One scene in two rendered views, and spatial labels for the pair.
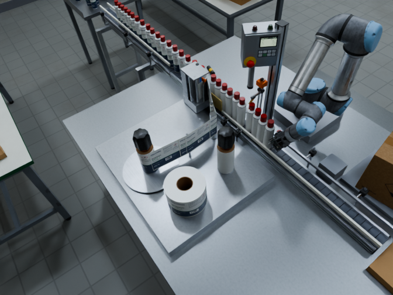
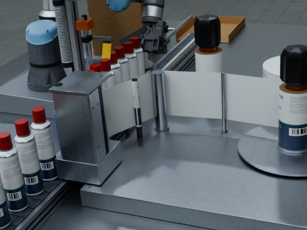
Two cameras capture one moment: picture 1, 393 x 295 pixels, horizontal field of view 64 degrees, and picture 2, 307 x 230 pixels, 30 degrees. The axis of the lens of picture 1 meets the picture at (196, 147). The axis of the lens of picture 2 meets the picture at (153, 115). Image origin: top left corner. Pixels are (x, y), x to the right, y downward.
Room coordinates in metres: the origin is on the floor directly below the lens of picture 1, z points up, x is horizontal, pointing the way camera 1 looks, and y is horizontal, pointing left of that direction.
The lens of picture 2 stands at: (2.10, 1.20, 1.67)
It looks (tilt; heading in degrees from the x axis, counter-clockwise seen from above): 25 degrees down; 236
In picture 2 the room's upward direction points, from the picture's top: 5 degrees counter-clockwise
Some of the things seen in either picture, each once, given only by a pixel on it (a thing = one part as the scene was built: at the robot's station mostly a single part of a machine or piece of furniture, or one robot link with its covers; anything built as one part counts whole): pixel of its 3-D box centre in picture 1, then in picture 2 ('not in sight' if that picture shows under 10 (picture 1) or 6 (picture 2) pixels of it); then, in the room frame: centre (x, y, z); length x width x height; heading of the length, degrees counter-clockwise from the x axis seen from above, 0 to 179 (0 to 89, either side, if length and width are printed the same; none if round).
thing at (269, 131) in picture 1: (268, 134); (137, 65); (1.08, -0.39, 0.98); 0.05 x 0.05 x 0.20
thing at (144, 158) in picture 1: (145, 151); (295, 98); (1.01, 0.26, 1.04); 0.09 x 0.09 x 0.29
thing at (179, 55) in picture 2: (287, 167); (165, 69); (0.91, -0.46, 0.91); 1.07 x 0.01 x 0.02; 32
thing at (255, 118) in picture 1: (257, 122); (122, 76); (1.18, -0.35, 0.98); 0.05 x 0.05 x 0.20
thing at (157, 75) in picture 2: (213, 125); (159, 100); (1.20, -0.11, 0.97); 0.05 x 0.05 x 0.19
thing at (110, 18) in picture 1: (145, 75); not in sight; (2.38, 0.40, 0.47); 1.17 x 0.36 x 0.95; 32
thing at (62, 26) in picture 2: (251, 72); (63, 33); (1.37, -0.34, 1.18); 0.04 x 0.04 x 0.21
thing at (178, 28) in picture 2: (299, 154); (146, 55); (0.95, -0.53, 0.96); 1.07 x 0.01 x 0.01; 32
